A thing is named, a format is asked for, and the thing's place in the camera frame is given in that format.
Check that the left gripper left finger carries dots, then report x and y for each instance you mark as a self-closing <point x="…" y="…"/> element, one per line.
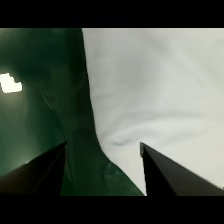
<point x="40" y="175"/>

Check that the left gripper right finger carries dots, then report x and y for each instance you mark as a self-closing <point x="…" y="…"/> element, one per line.
<point x="170" y="178"/>

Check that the white shirt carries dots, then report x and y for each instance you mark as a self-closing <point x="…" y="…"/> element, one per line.
<point x="156" y="93"/>

